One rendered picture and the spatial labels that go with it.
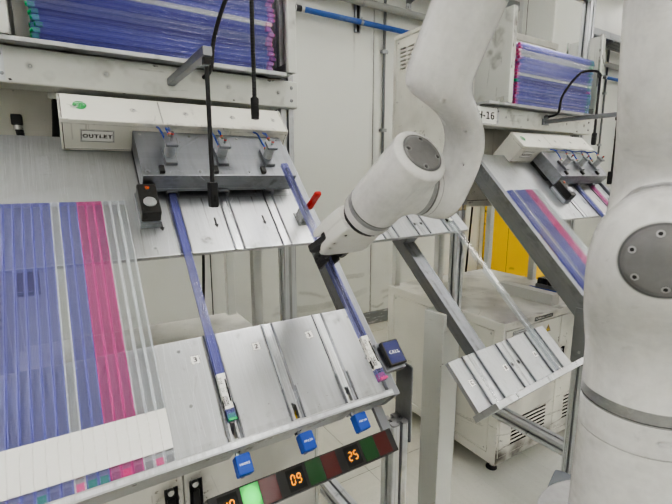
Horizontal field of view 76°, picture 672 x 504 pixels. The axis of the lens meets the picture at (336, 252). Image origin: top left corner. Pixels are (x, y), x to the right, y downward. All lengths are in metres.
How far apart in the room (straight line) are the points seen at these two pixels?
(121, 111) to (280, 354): 0.61
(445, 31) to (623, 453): 0.51
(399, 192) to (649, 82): 0.29
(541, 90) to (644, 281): 1.51
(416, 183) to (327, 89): 2.47
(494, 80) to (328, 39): 1.56
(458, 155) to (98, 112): 0.72
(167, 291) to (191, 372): 1.91
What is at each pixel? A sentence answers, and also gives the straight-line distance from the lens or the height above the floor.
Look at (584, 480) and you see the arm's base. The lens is 0.63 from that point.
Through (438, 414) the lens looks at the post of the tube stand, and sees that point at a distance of 1.13.
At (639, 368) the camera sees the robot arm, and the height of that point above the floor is 0.95.
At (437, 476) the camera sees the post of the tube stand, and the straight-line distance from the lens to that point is 1.22.
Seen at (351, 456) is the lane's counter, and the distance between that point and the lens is 0.82.
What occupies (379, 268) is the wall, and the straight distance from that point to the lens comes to 3.31.
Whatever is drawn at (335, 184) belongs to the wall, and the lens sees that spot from 3.01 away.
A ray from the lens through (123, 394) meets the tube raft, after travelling 0.75.
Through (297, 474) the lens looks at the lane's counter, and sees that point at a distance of 0.78.
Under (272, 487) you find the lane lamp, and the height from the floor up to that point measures 0.66.
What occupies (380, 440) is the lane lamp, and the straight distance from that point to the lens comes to 0.86.
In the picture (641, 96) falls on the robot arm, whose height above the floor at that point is 1.21.
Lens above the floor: 1.14
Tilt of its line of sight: 10 degrees down
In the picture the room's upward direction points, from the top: straight up
